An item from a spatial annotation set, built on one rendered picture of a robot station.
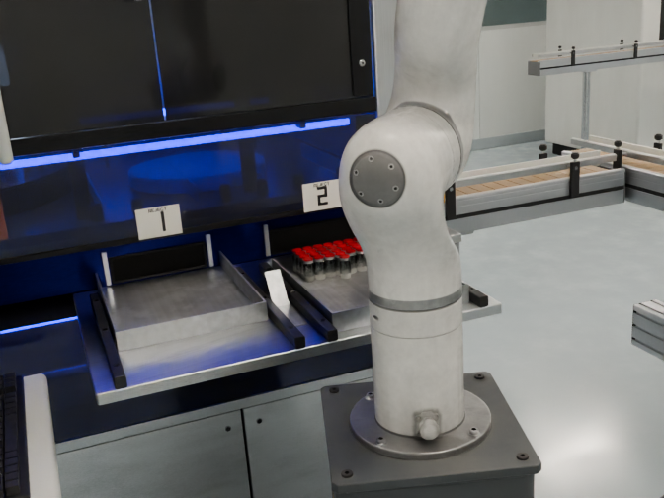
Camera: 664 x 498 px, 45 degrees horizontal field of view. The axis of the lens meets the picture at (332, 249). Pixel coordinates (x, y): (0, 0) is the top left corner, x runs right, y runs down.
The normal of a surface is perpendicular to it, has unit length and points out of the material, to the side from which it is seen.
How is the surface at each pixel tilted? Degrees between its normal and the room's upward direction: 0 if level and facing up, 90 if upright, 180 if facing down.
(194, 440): 90
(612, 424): 0
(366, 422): 0
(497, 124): 90
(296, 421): 90
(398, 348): 90
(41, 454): 0
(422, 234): 129
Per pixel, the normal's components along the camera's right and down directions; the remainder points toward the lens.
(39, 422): -0.07, -0.95
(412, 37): -0.64, 0.55
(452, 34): 0.20, 0.63
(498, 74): 0.36, 0.26
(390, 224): -0.22, 0.83
